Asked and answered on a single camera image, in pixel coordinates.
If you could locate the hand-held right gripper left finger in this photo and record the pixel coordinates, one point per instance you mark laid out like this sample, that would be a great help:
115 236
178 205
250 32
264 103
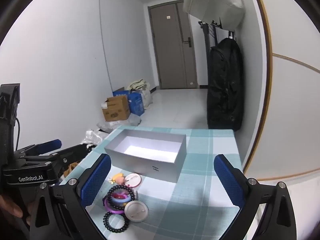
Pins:
96 180

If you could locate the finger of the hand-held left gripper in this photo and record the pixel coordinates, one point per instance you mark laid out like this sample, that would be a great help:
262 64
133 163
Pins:
75 151
53 144

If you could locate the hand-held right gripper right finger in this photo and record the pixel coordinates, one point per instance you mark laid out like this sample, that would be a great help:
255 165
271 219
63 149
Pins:
228 180

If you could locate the yellow pink cartoon hair clip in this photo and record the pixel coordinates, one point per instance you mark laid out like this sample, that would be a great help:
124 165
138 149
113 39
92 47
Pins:
119 178

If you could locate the pink-rimmed round badge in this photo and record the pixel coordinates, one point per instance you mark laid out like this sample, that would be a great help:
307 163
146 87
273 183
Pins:
133 180

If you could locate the plain white round badge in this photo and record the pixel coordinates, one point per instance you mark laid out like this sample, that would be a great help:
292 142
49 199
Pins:
136 211

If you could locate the grey gift box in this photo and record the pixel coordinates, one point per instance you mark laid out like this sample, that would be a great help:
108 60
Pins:
160 166

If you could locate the person's left hand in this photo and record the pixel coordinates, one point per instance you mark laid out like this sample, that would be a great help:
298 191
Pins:
11 206

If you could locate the crumpled white plastic bag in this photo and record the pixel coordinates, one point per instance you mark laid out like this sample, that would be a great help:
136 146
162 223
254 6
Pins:
93 138

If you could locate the teal plaid tablecloth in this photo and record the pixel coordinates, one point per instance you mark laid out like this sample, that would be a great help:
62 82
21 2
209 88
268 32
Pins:
200 205

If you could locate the clear plastic bags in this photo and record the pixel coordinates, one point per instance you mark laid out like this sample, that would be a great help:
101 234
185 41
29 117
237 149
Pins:
110 125

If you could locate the brown cardboard box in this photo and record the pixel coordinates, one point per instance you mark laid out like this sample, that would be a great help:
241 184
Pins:
116 108

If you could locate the blue cardboard box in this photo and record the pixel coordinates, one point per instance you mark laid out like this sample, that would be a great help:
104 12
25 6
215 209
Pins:
118 93
136 103

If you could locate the white bag with cloth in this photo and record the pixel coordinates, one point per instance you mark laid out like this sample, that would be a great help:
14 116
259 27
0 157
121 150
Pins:
142 87

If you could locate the large black bag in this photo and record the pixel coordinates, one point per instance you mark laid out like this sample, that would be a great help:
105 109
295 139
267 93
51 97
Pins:
225 85

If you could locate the grey-brown door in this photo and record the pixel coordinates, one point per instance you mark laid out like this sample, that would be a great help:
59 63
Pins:
172 47

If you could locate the grey hanging bag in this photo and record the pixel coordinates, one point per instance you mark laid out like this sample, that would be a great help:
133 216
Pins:
212 2

